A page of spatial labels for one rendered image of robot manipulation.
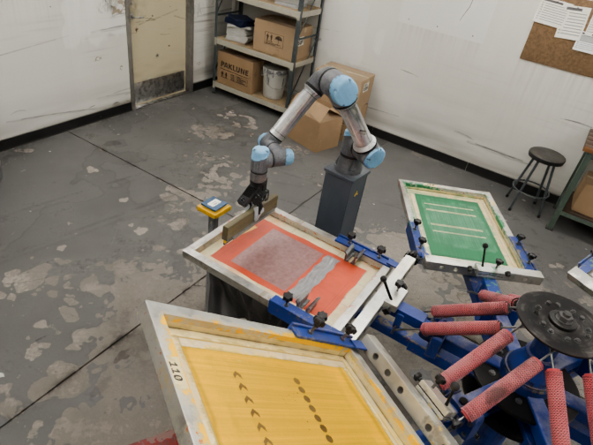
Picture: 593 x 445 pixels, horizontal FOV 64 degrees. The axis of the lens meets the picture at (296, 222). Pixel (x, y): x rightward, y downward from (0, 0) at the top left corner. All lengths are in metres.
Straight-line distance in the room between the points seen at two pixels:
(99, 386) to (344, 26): 4.64
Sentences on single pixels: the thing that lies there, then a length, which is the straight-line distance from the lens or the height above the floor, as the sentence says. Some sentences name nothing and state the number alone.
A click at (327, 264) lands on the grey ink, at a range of 2.23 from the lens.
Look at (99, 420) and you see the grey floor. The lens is 2.84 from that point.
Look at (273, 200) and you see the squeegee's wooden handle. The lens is 2.30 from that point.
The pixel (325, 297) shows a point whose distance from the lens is 2.07.
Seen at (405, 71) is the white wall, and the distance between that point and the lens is 5.77.
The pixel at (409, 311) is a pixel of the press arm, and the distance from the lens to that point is 2.01.
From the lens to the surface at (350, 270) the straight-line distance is 2.24.
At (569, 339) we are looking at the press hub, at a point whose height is 1.32.
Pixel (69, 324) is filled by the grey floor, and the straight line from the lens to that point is 3.30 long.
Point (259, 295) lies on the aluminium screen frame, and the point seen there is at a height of 0.99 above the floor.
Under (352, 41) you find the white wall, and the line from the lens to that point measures 5.99.
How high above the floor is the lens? 2.36
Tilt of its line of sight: 35 degrees down
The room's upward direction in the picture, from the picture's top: 10 degrees clockwise
